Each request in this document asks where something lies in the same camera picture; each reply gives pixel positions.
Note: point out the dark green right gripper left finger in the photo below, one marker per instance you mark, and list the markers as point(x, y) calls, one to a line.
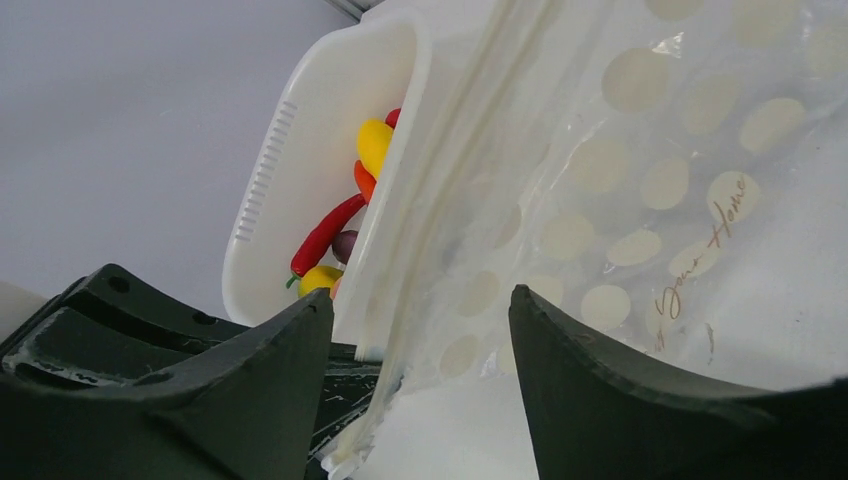
point(244, 409)

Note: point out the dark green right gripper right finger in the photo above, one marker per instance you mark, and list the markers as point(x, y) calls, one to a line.
point(598, 409)

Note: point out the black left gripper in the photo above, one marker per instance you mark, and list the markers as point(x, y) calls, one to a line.
point(111, 329)

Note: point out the clear polka dot zip bag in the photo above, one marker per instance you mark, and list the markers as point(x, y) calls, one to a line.
point(671, 174)

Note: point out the toy peach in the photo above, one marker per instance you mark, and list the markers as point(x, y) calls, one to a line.
point(335, 288)

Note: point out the yellow toy lemon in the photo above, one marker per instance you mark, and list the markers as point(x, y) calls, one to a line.
point(318, 277)

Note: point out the red toy chili pepper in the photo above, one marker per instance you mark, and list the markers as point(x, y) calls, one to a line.
point(319, 240)

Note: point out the purple toy eggplant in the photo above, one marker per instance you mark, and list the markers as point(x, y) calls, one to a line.
point(343, 244)

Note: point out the white plastic colander basket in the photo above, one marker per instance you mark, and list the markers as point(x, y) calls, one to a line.
point(305, 164)

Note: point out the orange toy carrot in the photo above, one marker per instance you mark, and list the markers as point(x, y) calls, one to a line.
point(364, 180)

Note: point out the yellow toy pepper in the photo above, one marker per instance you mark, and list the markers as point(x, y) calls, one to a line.
point(373, 141)

